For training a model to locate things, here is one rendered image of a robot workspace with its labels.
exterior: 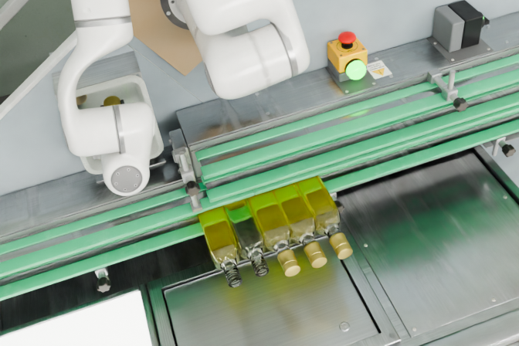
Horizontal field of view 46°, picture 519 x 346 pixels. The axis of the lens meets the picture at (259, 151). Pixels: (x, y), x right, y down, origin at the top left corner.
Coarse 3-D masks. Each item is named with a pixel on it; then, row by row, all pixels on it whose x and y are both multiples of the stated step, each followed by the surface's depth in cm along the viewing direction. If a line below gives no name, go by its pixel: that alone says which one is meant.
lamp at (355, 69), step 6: (354, 60) 135; (360, 60) 135; (348, 66) 135; (354, 66) 134; (360, 66) 134; (348, 72) 135; (354, 72) 134; (360, 72) 135; (354, 78) 136; (360, 78) 136
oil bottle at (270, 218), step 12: (264, 192) 134; (252, 204) 133; (264, 204) 132; (276, 204) 132; (264, 216) 129; (276, 216) 129; (264, 228) 127; (276, 228) 127; (288, 228) 127; (264, 240) 129; (276, 240) 126; (288, 240) 127
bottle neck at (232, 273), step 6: (222, 264) 124; (228, 264) 124; (234, 264) 124; (228, 270) 123; (234, 270) 122; (228, 276) 122; (234, 276) 121; (240, 276) 122; (228, 282) 122; (234, 282) 123; (240, 282) 122
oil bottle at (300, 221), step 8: (296, 184) 136; (280, 192) 134; (288, 192) 134; (296, 192) 134; (280, 200) 132; (288, 200) 132; (296, 200) 132; (304, 200) 132; (280, 208) 132; (288, 208) 131; (296, 208) 130; (304, 208) 130; (288, 216) 129; (296, 216) 129; (304, 216) 129; (312, 216) 129; (288, 224) 128; (296, 224) 127; (304, 224) 127; (312, 224) 127; (296, 232) 127; (304, 232) 127; (312, 232) 128; (296, 240) 128
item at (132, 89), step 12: (96, 84) 118; (108, 84) 118; (120, 84) 119; (132, 84) 128; (144, 84) 120; (96, 96) 127; (108, 96) 128; (120, 96) 129; (132, 96) 130; (144, 96) 122; (84, 108) 128; (156, 132) 129; (156, 144) 133; (156, 156) 134; (96, 168) 131
